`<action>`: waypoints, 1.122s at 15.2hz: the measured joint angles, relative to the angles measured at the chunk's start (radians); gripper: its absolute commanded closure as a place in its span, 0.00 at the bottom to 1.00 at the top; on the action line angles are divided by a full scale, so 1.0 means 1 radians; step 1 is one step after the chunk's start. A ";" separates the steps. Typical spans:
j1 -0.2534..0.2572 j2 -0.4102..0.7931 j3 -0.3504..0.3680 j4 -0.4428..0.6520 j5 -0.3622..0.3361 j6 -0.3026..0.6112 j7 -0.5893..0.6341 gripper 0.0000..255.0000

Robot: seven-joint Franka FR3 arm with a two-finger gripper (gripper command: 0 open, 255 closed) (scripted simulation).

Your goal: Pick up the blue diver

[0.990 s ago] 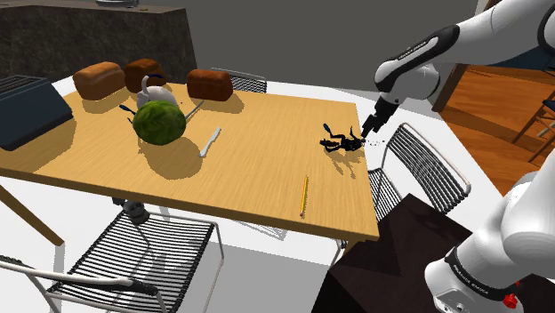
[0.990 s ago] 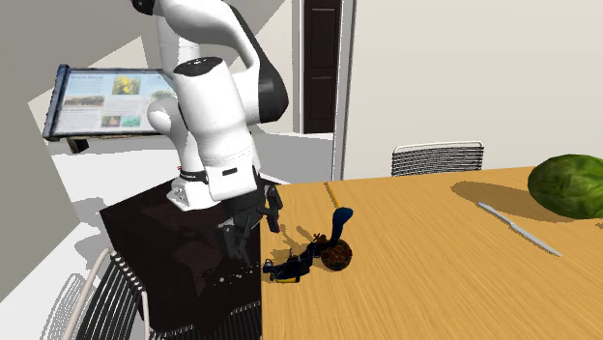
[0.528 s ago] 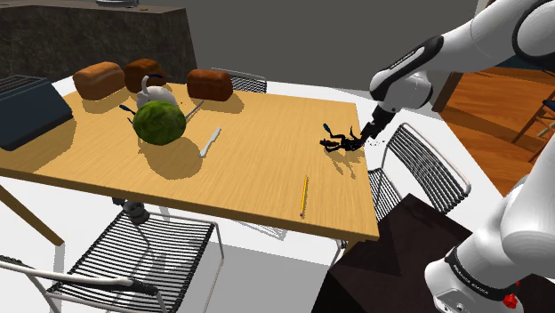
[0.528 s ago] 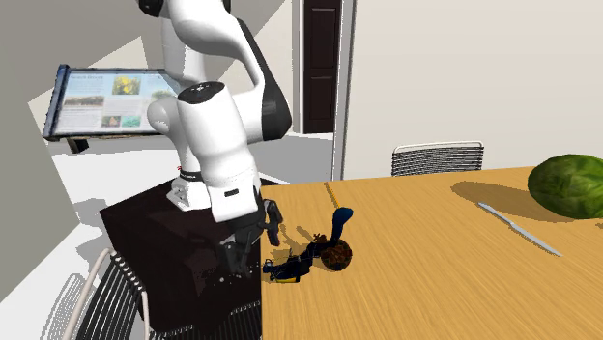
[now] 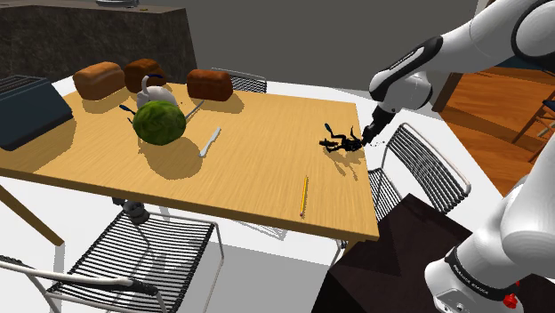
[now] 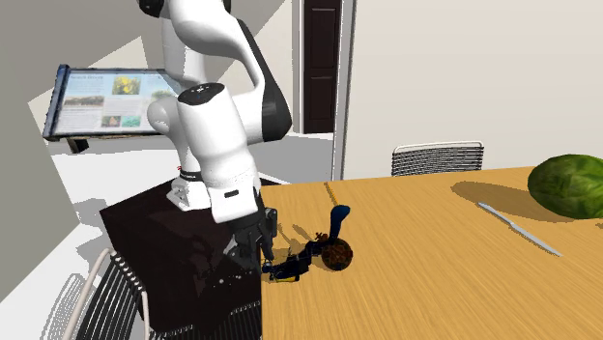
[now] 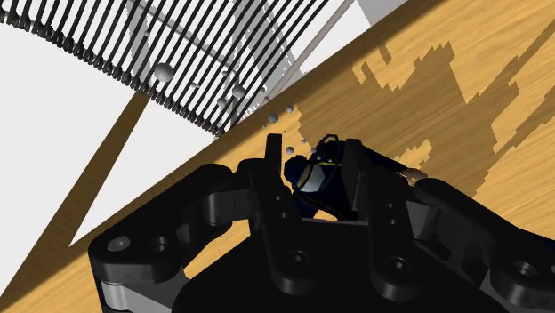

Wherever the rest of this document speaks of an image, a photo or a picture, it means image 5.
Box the light brown bread loaf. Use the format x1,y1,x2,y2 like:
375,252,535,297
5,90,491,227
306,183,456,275
72,61,127,101

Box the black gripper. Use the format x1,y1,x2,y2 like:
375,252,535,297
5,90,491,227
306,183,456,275
318,105,397,154

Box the dark stone counter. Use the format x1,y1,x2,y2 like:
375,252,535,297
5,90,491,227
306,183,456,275
0,0,198,84

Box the green cabbage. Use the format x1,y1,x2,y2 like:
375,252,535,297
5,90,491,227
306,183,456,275
132,100,188,147

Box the white kettle with blue handle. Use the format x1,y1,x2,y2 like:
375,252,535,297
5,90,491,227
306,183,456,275
135,73,180,110

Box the wooden dining table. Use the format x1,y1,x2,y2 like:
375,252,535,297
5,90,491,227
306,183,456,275
0,81,381,248

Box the dark brown bread loaf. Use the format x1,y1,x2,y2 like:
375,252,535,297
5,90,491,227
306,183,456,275
124,58,168,94

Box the black wire chair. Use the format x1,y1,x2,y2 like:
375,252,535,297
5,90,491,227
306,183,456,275
367,122,473,223
210,66,269,94
0,209,226,313

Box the reddish brown bread loaf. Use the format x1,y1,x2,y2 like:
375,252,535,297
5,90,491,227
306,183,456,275
186,68,235,103

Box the silver metal utensil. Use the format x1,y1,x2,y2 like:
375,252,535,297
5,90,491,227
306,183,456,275
184,100,205,121

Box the dark robot stand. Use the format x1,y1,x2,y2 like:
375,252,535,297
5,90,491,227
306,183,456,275
310,192,555,313

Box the yellow pencil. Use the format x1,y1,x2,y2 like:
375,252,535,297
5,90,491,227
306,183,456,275
298,175,310,218

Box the dark blue toaster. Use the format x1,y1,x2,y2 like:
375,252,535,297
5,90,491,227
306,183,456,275
0,74,75,152

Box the white butter knife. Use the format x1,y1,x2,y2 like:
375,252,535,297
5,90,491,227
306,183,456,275
198,126,222,159

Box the wooden chair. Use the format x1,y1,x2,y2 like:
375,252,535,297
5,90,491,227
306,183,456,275
511,87,555,164

